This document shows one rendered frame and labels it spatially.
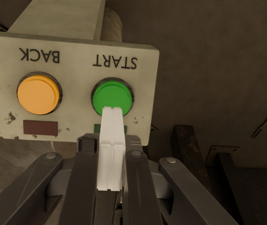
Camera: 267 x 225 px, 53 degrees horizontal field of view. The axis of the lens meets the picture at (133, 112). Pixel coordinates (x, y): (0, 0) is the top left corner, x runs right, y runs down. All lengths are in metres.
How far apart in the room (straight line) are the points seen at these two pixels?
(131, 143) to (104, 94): 0.11
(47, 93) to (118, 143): 0.15
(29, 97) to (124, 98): 0.10
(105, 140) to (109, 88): 0.12
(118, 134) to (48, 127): 0.15
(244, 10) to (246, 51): 0.15
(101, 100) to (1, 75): 0.10
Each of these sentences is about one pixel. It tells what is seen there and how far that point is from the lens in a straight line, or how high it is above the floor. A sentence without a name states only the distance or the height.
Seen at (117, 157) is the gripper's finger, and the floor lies 0.73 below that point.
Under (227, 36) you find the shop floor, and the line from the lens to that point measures 0.97.
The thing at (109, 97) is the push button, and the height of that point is 0.61.
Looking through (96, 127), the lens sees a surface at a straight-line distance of 0.30.
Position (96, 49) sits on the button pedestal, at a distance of 0.28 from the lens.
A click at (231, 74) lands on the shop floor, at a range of 1.05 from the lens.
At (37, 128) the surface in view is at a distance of 0.31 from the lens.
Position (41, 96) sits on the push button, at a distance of 0.29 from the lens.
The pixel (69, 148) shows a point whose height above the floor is 0.52.
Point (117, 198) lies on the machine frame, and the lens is 1.39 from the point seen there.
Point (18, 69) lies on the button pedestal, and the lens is 0.30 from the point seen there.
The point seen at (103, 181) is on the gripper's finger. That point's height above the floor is 0.74.
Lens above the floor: 0.83
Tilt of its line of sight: 51 degrees down
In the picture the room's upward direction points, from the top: 177 degrees clockwise
